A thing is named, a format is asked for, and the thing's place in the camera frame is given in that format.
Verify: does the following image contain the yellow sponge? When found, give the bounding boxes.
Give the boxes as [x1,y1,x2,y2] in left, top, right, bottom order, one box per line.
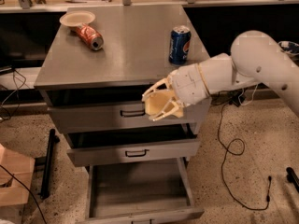
[142,90,177,116]

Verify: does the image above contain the white cable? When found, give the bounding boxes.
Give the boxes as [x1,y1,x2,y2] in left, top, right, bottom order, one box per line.
[237,84,260,107]

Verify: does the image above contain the grey metal drawer cabinet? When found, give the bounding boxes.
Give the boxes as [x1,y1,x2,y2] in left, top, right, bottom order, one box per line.
[33,4,221,224]

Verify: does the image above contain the red soda can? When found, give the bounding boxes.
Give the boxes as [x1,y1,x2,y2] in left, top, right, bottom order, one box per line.
[76,24,104,50]

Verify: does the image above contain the middle grey drawer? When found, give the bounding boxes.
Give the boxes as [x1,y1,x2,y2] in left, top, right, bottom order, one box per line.
[67,124,199,167]

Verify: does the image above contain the black tripod leg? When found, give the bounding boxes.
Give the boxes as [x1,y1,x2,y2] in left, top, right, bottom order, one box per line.
[40,129,60,200]

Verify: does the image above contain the bottom grey drawer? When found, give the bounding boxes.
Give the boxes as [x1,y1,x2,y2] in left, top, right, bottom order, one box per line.
[77,158,204,224]

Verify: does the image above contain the top grey drawer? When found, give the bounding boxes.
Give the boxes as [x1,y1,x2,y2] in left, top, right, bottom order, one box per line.
[49,98,211,134]

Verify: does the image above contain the blue white ceramic bowl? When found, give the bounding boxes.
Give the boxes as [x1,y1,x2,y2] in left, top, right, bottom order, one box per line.
[278,41,299,57]

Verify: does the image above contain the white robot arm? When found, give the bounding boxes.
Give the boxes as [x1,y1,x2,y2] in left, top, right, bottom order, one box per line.
[142,31,299,121]

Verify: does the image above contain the grey drawer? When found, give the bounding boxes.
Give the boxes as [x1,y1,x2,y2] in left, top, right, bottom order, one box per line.
[49,98,211,134]
[67,124,199,167]
[77,158,204,224]

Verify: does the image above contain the cardboard box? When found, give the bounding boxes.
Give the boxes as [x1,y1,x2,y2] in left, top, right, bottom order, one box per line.
[0,145,35,224]

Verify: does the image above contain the black floor cable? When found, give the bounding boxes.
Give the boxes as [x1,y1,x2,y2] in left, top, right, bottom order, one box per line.
[216,101,273,212]

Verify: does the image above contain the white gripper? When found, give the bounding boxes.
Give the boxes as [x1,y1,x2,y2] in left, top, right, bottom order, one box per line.
[142,63,210,121]

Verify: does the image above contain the black bar at right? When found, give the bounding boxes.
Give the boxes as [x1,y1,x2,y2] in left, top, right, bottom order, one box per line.
[286,167,299,192]

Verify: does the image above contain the blue pepsi can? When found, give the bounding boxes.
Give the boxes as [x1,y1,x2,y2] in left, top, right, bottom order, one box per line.
[168,25,192,65]

